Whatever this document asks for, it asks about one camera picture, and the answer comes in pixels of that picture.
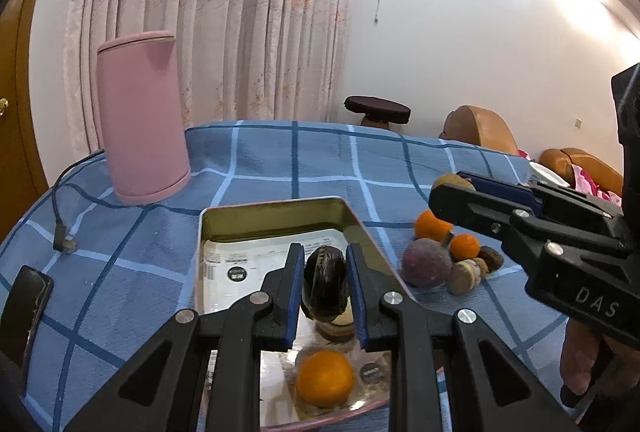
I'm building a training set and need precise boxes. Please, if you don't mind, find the pink electric kettle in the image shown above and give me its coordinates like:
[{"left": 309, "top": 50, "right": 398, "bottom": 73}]
[{"left": 96, "top": 30, "right": 191, "bottom": 206}]

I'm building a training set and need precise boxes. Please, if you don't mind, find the medium orange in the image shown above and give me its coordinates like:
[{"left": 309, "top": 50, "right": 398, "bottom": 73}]
[{"left": 296, "top": 350, "right": 355, "bottom": 409}]

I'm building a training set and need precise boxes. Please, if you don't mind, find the black smartphone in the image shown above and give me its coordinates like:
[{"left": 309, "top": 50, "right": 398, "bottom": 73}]
[{"left": 0, "top": 266, "right": 54, "bottom": 369}]

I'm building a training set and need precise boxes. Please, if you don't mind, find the pink metal tin box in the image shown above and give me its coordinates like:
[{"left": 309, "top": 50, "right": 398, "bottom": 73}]
[{"left": 196, "top": 196, "right": 416, "bottom": 428}]

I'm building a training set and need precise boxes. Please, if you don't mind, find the dark brown water chestnut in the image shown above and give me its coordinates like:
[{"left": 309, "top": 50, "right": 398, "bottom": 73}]
[
  {"left": 314, "top": 312, "right": 359, "bottom": 344},
  {"left": 477, "top": 244, "right": 505, "bottom": 272},
  {"left": 300, "top": 246, "right": 351, "bottom": 322}
]

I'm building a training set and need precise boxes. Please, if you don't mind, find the black power cable with plug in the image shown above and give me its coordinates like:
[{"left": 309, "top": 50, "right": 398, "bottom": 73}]
[{"left": 51, "top": 151, "right": 108, "bottom": 256}]

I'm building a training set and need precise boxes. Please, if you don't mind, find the purple sweet potato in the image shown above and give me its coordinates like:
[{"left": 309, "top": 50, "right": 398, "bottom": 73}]
[{"left": 401, "top": 238, "right": 453, "bottom": 288}]

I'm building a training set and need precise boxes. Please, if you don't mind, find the white printed cup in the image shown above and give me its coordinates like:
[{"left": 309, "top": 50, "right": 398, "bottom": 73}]
[{"left": 529, "top": 162, "right": 571, "bottom": 188}]

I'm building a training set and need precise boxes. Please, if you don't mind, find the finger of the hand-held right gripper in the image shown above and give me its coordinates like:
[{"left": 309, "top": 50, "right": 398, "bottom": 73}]
[
  {"left": 456, "top": 170, "right": 625, "bottom": 219},
  {"left": 428, "top": 184, "right": 627, "bottom": 263}
]

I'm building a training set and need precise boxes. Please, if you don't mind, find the pink floral cloth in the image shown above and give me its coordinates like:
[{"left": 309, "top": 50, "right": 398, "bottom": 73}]
[{"left": 572, "top": 164, "right": 624, "bottom": 203}]

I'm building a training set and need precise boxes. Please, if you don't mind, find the wooden door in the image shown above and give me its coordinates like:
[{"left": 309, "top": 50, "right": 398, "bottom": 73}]
[{"left": 0, "top": 0, "right": 49, "bottom": 243}]

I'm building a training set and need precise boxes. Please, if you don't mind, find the person's right hand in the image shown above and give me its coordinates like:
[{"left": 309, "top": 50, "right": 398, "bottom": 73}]
[{"left": 559, "top": 318, "right": 615, "bottom": 409}]

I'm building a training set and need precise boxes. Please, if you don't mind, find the brown leather sofa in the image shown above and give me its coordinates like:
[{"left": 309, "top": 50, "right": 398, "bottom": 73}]
[
  {"left": 539, "top": 148, "right": 624, "bottom": 194},
  {"left": 440, "top": 105, "right": 521, "bottom": 156}
]

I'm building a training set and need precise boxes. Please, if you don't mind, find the cut taro piece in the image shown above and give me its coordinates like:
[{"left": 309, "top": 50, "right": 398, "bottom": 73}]
[{"left": 446, "top": 257, "right": 489, "bottom": 296}]

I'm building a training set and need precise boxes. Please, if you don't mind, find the large orange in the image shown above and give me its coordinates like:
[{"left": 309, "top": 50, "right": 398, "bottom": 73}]
[{"left": 414, "top": 209, "right": 454, "bottom": 243}]

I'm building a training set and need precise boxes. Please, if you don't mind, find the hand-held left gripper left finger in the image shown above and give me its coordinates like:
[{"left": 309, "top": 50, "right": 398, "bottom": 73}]
[{"left": 62, "top": 243, "right": 306, "bottom": 432}]

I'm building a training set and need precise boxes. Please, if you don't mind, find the tan round fruit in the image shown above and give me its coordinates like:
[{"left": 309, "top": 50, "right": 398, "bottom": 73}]
[{"left": 432, "top": 173, "right": 476, "bottom": 193}]

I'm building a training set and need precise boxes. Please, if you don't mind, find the dark round stool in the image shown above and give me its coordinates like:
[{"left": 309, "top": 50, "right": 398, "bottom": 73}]
[{"left": 344, "top": 95, "right": 412, "bottom": 131}]

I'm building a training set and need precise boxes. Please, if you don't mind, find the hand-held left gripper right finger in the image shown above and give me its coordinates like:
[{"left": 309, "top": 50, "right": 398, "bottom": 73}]
[{"left": 346, "top": 242, "right": 581, "bottom": 432}]

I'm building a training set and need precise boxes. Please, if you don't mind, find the small orange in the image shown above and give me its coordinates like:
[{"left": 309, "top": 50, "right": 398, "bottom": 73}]
[{"left": 448, "top": 233, "right": 479, "bottom": 261}]

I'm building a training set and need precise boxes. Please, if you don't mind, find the pink floral curtain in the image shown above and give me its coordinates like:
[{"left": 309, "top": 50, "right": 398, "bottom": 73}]
[{"left": 65, "top": 0, "right": 359, "bottom": 154}]

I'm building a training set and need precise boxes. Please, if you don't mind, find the blue plaid tablecloth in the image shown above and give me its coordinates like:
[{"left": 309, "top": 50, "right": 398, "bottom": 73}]
[{"left": 0, "top": 119, "right": 626, "bottom": 432}]

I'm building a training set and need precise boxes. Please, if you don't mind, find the white printed paper sheet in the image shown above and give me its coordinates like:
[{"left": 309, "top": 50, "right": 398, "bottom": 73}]
[{"left": 201, "top": 227, "right": 351, "bottom": 313}]

